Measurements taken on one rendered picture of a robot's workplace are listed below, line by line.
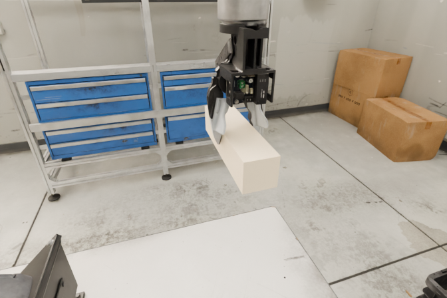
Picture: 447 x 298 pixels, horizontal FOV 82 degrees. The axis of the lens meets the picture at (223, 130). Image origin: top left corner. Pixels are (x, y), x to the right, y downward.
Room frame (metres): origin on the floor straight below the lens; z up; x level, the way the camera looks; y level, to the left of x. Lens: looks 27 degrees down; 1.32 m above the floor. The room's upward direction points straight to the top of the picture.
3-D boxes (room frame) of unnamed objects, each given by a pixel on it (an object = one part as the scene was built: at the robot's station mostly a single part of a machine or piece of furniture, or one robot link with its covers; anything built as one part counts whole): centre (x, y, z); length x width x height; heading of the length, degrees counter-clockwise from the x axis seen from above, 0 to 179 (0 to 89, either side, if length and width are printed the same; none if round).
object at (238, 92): (0.41, -0.03, 1.23); 0.09 x 0.08 x 0.12; 17
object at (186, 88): (1.87, 0.09, 0.60); 0.72 x 0.03 x 0.56; 107
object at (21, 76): (1.77, 0.48, 0.91); 1.70 x 0.10 x 0.05; 107
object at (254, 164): (0.44, -0.02, 1.08); 0.24 x 0.06 x 0.06; 17
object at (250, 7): (0.42, -0.03, 1.31); 0.08 x 0.08 x 0.05
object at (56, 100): (1.63, 0.86, 0.60); 0.72 x 0.03 x 0.56; 107
